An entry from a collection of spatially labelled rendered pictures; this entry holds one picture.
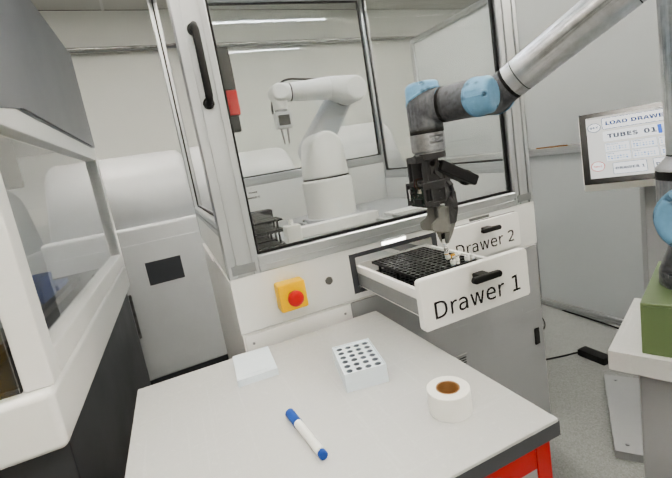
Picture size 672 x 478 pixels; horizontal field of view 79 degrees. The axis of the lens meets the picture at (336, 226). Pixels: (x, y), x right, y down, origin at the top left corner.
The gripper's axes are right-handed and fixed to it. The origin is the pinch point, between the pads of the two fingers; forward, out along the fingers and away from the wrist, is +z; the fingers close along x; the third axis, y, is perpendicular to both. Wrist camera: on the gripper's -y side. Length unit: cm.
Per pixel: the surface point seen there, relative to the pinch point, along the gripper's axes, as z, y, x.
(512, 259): 5.9, -8.6, 10.8
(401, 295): 10.5, 14.4, 0.2
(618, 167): -3, -83, -14
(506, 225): 8.0, -39.0, -20.9
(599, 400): 97, -91, -31
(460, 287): 8.2, 6.2, 10.8
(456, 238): 7.7, -19.0, -21.0
